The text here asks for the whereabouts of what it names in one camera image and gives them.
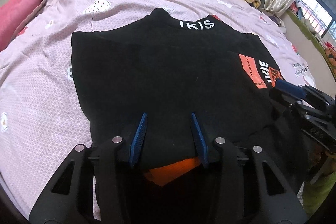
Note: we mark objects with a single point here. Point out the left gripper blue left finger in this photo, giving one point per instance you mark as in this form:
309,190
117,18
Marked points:
138,140

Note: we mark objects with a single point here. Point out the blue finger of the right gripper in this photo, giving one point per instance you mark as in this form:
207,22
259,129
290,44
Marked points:
281,97
297,92

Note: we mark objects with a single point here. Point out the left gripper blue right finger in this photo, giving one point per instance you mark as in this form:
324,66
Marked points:
199,140

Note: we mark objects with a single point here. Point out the black sweatshirt with orange cuffs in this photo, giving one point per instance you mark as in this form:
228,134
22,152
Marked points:
170,68

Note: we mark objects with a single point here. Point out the green sleeved right forearm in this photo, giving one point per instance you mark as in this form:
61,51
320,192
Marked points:
315,194

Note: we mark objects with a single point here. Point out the person's right hand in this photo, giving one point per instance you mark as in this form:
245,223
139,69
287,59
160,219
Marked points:
320,164

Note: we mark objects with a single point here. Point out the green window sill ledge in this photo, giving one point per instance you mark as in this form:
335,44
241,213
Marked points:
319,46

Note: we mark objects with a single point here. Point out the dark framed window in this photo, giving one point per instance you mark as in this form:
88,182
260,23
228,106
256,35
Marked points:
321,14

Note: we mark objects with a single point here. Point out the lilac strawberry bear bedsheet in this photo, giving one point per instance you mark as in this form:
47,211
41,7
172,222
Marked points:
41,119

